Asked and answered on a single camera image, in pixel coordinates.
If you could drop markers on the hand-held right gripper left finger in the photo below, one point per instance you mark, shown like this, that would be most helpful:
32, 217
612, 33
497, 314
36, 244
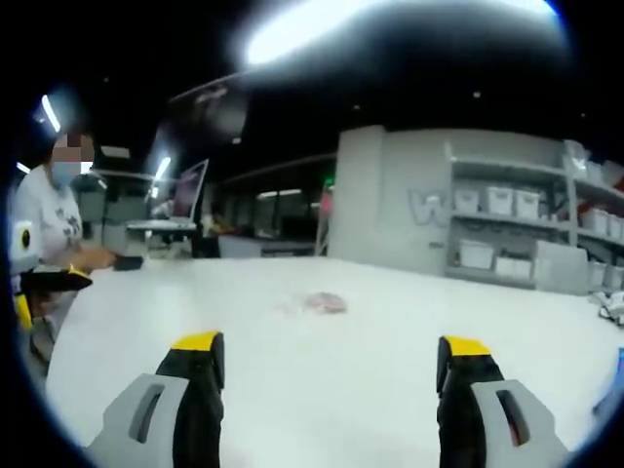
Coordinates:
200, 390

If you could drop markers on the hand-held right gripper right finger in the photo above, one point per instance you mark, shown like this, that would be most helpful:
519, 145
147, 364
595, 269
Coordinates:
460, 390

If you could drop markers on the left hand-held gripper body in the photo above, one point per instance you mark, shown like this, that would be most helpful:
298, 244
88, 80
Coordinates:
24, 253

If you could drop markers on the clear resealable bag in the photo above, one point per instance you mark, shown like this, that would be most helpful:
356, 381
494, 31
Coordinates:
326, 303

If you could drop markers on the black phone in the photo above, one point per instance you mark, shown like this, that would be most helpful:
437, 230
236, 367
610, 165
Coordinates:
128, 263

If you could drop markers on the grey work table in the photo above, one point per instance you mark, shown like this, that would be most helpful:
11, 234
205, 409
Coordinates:
161, 225

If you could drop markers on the ceiling light strip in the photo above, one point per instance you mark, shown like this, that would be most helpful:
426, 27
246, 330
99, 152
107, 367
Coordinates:
51, 113
163, 169

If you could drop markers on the blue printed packet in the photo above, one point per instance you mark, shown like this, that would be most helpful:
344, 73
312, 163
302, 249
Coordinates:
615, 380

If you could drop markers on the grey board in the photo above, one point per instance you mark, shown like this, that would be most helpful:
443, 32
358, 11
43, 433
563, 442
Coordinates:
563, 265

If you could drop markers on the pink lit monitor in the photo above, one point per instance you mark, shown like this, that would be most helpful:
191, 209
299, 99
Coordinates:
190, 190

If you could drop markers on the grey metal shelving unit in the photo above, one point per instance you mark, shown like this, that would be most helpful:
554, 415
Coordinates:
512, 229

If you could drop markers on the row of white storage bins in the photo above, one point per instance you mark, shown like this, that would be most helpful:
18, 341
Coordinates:
507, 201

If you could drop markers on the dark hanging screen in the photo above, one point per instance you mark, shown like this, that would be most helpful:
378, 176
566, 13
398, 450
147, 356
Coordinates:
209, 114

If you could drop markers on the large oval ceiling light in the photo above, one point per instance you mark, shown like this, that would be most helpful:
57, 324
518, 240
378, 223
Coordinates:
390, 24

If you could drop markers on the large letter wall sign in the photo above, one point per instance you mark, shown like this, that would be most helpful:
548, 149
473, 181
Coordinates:
429, 208

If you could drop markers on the pink wall item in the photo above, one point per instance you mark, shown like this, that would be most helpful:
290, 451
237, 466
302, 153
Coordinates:
325, 202

